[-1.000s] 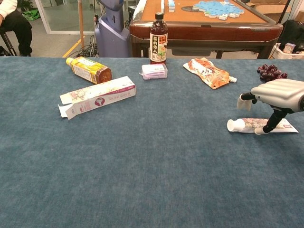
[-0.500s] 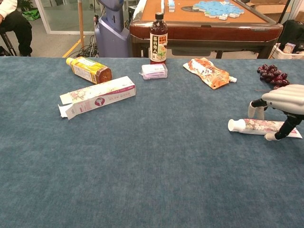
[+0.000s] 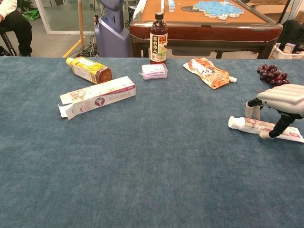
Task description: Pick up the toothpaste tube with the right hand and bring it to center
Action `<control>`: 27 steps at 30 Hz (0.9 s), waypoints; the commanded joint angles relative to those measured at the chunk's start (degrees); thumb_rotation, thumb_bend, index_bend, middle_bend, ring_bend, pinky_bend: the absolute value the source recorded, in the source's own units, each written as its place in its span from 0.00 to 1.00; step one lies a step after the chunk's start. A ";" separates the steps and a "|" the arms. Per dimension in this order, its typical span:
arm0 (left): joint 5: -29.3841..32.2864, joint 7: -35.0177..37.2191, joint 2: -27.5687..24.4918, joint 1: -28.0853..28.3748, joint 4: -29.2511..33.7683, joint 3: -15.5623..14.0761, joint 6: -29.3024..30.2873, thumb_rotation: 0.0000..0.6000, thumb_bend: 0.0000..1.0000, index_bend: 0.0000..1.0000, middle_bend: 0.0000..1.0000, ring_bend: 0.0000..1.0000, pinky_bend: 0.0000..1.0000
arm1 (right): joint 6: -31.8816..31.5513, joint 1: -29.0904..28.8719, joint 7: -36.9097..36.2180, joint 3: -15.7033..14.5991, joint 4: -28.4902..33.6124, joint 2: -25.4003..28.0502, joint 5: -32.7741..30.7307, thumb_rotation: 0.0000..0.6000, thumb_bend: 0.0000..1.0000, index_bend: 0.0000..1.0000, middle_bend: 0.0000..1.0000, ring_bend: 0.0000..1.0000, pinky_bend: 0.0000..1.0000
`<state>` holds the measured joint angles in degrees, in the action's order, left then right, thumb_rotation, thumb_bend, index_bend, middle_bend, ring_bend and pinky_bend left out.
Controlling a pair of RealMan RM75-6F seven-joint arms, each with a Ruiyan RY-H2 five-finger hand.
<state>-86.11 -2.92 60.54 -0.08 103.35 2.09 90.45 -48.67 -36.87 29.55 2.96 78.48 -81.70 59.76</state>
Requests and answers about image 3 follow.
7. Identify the black chair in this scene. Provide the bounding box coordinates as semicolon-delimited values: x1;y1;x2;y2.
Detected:
276;19;304;52

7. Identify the brown mahjong table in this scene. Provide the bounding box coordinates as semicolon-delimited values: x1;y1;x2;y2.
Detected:
129;0;284;59

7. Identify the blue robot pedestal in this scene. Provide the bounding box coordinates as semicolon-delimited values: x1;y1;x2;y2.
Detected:
94;0;131;58

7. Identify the pile of blue mahjong tiles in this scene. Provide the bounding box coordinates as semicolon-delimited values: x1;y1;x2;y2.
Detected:
192;0;245;21

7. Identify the orange spout pouch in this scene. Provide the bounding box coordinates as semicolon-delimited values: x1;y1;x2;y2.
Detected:
182;57;238;90

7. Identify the green bag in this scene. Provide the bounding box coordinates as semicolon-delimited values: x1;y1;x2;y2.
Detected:
22;9;40;21

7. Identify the blue table mat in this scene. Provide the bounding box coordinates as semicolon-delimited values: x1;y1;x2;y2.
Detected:
0;56;304;228

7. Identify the small clear plastic box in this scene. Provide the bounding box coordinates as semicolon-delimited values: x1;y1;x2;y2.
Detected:
139;63;168;81

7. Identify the wooden pole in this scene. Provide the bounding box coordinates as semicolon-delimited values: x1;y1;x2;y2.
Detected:
78;0;85;49

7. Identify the dark tea bottle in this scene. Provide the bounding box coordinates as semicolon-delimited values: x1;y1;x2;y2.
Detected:
149;12;169;65

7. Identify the person in black trousers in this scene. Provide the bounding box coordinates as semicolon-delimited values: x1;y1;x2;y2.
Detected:
0;0;33;57

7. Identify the floral toothpaste carton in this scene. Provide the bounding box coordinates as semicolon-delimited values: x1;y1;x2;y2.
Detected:
57;76;137;121

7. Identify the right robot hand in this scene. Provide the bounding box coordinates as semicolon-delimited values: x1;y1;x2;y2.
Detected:
245;84;304;139

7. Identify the black stool frame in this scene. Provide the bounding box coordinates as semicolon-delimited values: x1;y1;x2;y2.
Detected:
0;32;18;57

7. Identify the bunch of red grapes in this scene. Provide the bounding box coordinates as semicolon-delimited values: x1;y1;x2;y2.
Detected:
255;64;291;92

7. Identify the white plastic basket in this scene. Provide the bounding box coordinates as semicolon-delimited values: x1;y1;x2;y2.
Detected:
270;42;304;60

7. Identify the yellow label tea bottle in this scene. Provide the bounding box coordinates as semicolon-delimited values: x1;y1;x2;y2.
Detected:
66;57;113;85

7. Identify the tangle of floor cables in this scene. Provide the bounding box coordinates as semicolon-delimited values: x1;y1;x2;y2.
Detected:
68;35;99;58

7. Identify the floral toothpaste tube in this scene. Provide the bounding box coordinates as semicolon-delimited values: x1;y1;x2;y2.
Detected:
228;115;304;143

